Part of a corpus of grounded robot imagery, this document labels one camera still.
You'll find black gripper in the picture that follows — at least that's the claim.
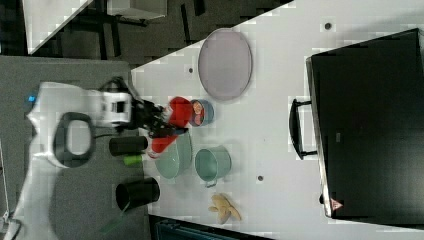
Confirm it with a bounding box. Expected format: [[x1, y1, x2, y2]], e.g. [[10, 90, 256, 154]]
[[128, 99, 174, 138]]

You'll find red ketchup bottle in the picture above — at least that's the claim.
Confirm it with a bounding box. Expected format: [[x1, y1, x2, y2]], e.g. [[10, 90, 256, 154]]
[[147, 96, 192, 160]]

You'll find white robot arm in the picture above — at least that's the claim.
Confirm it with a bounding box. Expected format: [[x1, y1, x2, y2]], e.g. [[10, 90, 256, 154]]
[[2, 77, 176, 240]]

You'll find green small object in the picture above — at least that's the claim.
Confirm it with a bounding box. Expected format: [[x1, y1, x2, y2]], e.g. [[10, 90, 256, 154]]
[[123, 155, 142, 166]]

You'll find orange slice toy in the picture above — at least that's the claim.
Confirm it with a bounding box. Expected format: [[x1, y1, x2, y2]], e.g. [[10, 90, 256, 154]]
[[193, 101, 203, 115]]

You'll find red strawberry toy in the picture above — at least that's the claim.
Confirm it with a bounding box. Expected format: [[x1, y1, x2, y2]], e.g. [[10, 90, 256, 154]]
[[194, 115, 204, 126]]

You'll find small blue bowl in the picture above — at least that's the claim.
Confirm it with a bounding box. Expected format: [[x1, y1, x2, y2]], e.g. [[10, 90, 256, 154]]
[[190, 99, 214, 127]]

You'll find green perforated colander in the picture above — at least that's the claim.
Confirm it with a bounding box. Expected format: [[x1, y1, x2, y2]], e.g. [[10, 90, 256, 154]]
[[155, 133, 193, 180]]

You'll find green mug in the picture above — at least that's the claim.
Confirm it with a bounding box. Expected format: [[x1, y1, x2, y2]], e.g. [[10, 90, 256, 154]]
[[194, 145, 232, 188]]

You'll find grey round plate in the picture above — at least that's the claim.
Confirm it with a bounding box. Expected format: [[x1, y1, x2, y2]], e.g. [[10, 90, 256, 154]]
[[198, 28, 253, 101]]

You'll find peeled banana toy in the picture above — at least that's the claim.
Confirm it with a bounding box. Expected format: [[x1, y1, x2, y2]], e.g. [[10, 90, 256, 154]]
[[208, 194, 242, 224]]

